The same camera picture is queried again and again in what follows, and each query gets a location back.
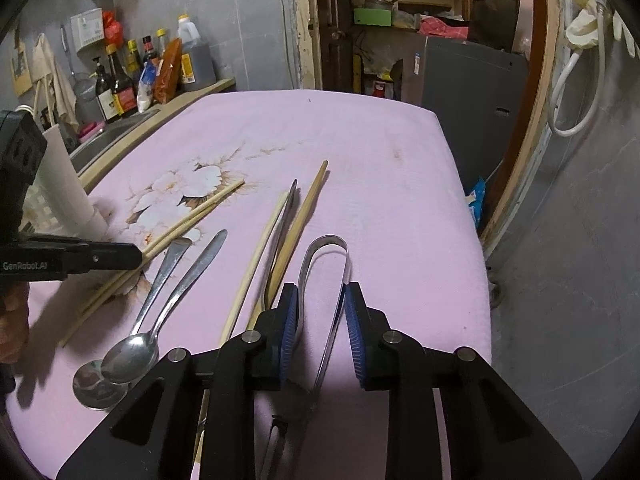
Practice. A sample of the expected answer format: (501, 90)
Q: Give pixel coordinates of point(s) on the blue snack packet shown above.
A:
(476, 200)

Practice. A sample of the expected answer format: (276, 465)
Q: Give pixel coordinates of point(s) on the person's left hand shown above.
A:
(12, 320)

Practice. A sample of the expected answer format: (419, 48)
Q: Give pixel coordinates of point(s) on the pink red cloth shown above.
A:
(442, 27)

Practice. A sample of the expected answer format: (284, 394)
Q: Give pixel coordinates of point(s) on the steel kitchen sink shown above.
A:
(107, 137)

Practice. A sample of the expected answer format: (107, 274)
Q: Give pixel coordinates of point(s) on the metal pot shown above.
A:
(380, 3)

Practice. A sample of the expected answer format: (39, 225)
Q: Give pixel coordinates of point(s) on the green box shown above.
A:
(372, 17)

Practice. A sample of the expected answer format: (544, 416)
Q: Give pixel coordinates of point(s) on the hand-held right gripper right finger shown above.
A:
(355, 340)

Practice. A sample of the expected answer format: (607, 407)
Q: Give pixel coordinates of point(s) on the red plastic bag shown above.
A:
(112, 30)

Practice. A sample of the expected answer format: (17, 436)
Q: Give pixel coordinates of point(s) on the dark bottle red cap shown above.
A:
(149, 52)

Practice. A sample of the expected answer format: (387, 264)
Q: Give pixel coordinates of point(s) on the brown wooden chopstick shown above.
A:
(305, 210)

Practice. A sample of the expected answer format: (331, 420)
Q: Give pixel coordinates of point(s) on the white and blue bag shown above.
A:
(146, 87)

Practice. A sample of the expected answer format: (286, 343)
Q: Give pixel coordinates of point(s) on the clear bottle yellow cap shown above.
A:
(162, 40)

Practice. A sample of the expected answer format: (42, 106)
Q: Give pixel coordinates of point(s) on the white rubber gloves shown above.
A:
(585, 25)

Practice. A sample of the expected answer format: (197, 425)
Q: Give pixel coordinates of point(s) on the metal skimmer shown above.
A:
(80, 87)

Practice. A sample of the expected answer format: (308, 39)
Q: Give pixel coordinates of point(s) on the white plastic utensil holder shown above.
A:
(60, 180)

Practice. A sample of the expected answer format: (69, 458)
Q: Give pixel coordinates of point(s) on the black chair back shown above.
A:
(495, 22)

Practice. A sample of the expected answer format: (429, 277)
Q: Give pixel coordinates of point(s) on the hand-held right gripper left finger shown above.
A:
(289, 332)

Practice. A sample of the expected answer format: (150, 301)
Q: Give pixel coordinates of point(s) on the hanging beige towel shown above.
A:
(60, 85)

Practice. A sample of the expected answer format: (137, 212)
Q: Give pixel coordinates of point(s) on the wooden door frame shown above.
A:
(542, 85)

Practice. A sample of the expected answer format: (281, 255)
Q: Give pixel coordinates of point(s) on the pale wooden chopstick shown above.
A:
(170, 235)
(200, 207)
(260, 255)

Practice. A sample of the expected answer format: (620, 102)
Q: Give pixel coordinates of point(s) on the white wall basket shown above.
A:
(86, 30)

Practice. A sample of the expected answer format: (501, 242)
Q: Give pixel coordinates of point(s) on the metal tongs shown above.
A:
(345, 255)

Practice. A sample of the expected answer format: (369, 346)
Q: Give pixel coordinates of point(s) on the pink cutting board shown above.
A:
(380, 170)

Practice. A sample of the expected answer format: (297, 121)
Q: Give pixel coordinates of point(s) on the orange spice bag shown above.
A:
(167, 72)

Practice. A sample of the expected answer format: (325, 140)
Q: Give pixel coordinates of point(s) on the metal fork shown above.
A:
(285, 230)

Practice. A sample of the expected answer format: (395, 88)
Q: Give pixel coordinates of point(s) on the pink soap dish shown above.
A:
(91, 129)

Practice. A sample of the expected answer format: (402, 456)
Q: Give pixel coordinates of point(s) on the dark sauce bottle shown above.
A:
(133, 57)

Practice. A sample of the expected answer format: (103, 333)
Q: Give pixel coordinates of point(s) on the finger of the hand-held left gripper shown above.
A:
(110, 257)

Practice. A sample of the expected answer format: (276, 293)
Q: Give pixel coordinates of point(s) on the dark wooden door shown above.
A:
(335, 15)

